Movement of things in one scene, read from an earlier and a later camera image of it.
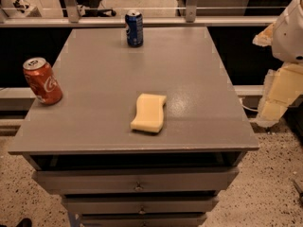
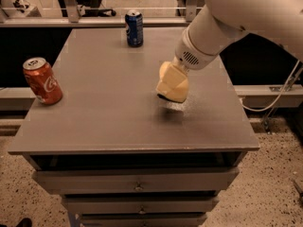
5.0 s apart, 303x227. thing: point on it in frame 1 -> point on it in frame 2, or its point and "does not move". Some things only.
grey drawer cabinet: [111, 175] does not move
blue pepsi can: [134, 27] does not move
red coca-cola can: [43, 80] does not move
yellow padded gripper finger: [283, 86] -> [173, 83]
